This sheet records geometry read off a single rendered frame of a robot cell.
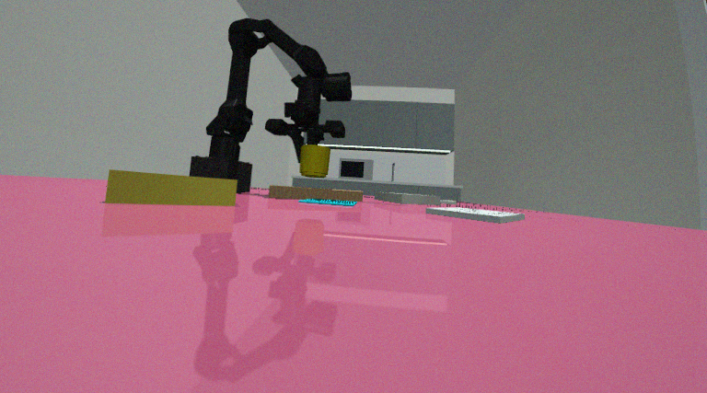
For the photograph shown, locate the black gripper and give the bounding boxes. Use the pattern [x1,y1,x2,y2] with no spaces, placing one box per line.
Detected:
[265,96,345,163]

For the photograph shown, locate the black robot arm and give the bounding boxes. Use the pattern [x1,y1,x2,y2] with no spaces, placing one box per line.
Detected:
[206,18,352,160]

